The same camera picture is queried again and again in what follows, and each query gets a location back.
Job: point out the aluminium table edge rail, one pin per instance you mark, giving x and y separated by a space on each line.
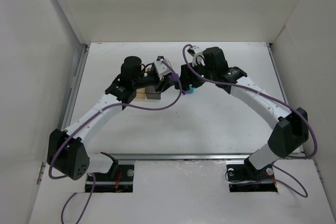
286 72

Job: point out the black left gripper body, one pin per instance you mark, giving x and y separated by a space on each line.
163 84

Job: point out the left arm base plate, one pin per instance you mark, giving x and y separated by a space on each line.
119 181

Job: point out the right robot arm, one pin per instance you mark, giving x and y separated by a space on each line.
288 125

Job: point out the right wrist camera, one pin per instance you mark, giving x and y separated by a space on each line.
197 54

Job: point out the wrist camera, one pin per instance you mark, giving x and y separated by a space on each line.
162 67
197 54

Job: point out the front aluminium rail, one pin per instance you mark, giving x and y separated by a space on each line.
179 157

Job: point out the left aluminium rail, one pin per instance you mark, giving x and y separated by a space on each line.
68 105

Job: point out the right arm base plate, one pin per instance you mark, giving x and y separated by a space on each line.
245 179

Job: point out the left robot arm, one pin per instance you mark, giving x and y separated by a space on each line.
68 154

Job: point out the small purple lego brick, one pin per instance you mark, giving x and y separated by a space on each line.
174 78

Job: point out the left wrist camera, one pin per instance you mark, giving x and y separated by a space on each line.
162 67

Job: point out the smoky grey transparent container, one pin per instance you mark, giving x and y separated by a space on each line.
152 94

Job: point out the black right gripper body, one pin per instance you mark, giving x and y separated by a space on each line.
185 77

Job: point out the teal lego brick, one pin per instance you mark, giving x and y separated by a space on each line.
190 91

